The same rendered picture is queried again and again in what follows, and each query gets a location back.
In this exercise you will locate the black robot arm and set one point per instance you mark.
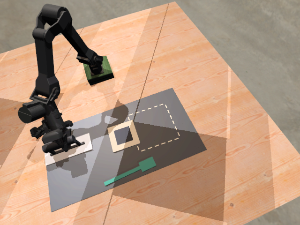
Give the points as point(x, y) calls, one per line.
point(46, 83)

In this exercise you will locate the teal flat paddle-shaped tool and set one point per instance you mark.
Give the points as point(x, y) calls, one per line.
point(144, 165)

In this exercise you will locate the cream square tile with dark grey centre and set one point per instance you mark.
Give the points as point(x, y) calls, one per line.
point(123, 136)

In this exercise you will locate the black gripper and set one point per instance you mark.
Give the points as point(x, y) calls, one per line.
point(58, 130)

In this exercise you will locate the grey flat mat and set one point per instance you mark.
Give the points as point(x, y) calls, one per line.
point(83, 175)

